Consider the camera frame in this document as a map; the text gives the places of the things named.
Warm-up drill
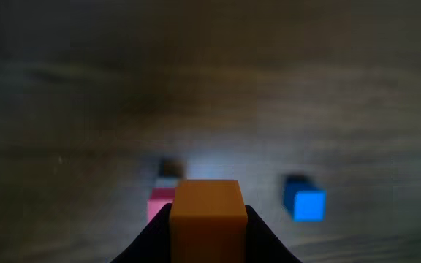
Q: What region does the blue cube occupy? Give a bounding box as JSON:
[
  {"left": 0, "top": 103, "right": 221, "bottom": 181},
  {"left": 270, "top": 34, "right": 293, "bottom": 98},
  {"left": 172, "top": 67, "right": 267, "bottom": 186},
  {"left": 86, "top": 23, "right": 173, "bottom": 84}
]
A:
[{"left": 282, "top": 175, "right": 327, "bottom": 223}]

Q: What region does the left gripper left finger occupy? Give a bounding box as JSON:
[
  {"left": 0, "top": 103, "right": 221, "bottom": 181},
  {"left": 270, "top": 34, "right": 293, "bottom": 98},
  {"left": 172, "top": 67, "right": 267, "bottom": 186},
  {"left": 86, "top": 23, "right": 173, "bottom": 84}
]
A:
[{"left": 110, "top": 202, "right": 173, "bottom": 263}]

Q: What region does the orange cube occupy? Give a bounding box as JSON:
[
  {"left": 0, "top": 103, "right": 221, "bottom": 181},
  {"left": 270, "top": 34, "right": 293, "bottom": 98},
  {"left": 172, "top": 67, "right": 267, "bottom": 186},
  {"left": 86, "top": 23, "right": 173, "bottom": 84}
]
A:
[{"left": 169, "top": 178, "right": 249, "bottom": 263}]

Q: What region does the pink cube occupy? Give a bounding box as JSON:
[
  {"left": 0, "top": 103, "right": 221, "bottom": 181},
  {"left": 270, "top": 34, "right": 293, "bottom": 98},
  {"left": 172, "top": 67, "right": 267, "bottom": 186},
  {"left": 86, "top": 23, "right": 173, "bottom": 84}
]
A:
[{"left": 146, "top": 187, "right": 177, "bottom": 224}]

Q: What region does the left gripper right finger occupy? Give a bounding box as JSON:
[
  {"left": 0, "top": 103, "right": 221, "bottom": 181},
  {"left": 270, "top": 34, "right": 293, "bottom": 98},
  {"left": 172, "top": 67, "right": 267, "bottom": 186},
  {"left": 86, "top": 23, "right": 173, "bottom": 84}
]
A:
[{"left": 246, "top": 205, "right": 303, "bottom": 263}]

